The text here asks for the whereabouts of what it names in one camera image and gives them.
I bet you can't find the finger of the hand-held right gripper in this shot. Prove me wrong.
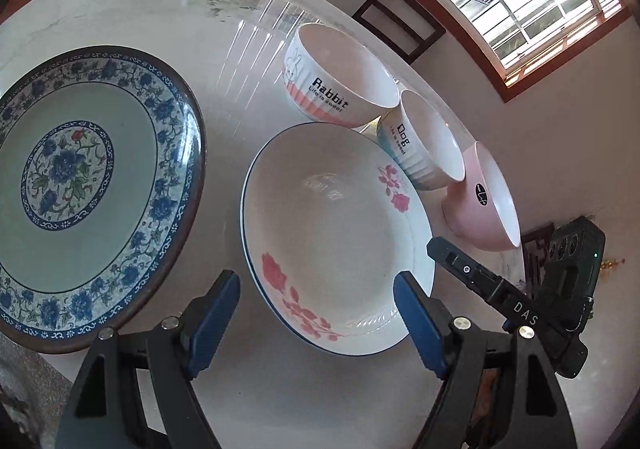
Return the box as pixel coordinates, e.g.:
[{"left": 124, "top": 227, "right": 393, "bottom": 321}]
[{"left": 426, "top": 236, "right": 547, "bottom": 331}]

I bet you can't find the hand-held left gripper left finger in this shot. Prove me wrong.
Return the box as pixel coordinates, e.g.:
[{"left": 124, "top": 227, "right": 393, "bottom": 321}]
[{"left": 54, "top": 270, "right": 242, "bottom": 449}]

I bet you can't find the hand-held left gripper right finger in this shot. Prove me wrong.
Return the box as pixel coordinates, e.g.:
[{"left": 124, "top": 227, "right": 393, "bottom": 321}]
[{"left": 393, "top": 271, "right": 573, "bottom": 449}]

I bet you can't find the white plate with pink flowers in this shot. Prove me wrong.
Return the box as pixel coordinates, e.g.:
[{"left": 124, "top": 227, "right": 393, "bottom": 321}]
[{"left": 240, "top": 122, "right": 435, "bottom": 356}]

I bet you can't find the white bowl with blue stripes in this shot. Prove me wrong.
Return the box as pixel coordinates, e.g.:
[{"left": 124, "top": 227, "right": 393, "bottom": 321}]
[{"left": 376, "top": 90, "right": 467, "bottom": 191}]

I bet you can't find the blue floral plate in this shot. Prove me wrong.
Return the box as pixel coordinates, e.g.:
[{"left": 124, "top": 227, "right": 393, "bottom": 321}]
[{"left": 0, "top": 45, "right": 207, "bottom": 355}]

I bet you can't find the white bowl with pink stripes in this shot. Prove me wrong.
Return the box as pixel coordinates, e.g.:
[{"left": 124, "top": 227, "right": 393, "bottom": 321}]
[{"left": 283, "top": 23, "right": 401, "bottom": 128}]

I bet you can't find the dark carved chair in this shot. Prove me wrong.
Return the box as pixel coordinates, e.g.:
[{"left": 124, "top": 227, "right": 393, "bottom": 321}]
[{"left": 520, "top": 221, "right": 556, "bottom": 300}]

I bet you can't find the dark wooden chair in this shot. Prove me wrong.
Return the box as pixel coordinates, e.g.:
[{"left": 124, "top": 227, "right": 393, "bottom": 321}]
[{"left": 352, "top": 0, "right": 447, "bottom": 64}]

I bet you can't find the window with brown frame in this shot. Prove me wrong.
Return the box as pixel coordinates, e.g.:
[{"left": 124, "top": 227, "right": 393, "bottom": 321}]
[{"left": 305, "top": 0, "right": 633, "bottom": 102}]

